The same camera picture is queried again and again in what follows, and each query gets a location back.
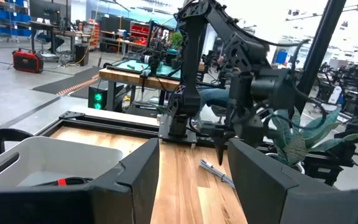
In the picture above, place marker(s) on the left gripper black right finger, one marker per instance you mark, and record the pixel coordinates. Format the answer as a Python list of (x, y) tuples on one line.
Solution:
[(275, 199)]

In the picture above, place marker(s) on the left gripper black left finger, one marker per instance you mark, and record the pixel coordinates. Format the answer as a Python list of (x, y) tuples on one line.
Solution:
[(120, 202)]

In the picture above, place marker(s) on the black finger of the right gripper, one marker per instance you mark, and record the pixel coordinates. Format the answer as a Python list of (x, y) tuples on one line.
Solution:
[(220, 146)]

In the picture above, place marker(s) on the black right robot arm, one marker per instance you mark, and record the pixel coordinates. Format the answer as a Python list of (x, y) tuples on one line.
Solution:
[(194, 62)]

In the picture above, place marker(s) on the person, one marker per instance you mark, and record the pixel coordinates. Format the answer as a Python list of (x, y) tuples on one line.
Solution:
[(213, 96)]

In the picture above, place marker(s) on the green potted succulent plant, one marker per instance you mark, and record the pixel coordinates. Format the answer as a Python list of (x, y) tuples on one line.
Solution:
[(294, 143)]

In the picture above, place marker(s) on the white plastic bin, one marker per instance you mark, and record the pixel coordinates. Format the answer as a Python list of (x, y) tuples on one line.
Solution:
[(57, 158)]

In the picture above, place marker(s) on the computer tower green fans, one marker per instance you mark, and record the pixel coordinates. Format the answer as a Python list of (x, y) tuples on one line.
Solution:
[(97, 98)]

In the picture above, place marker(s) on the wooden top workbench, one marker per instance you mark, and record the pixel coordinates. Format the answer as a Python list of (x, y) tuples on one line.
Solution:
[(129, 77)]

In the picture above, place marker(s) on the green cutting mat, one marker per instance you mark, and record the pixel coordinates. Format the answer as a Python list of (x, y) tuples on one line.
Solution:
[(132, 66)]

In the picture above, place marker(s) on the red parts shelf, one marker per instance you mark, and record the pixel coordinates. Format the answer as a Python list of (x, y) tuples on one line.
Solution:
[(139, 32)]

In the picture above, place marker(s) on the black floor mat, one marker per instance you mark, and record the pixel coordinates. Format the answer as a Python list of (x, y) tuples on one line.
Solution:
[(70, 82)]

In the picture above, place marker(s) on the black waste bin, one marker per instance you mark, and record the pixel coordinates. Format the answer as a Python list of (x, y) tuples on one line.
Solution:
[(81, 54)]

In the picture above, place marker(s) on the red and black case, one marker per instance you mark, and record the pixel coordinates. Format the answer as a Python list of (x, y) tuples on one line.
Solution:
[(27, 61)]

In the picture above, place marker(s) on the dark office desk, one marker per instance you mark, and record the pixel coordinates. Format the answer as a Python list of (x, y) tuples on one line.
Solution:
[(64, 32)]

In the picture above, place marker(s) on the black computer monitor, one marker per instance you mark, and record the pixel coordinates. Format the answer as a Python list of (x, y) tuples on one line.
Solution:
[(44, 11)]

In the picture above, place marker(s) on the black aluminium frame post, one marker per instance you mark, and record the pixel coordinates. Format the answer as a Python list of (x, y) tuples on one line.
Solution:
[(319, 46)]

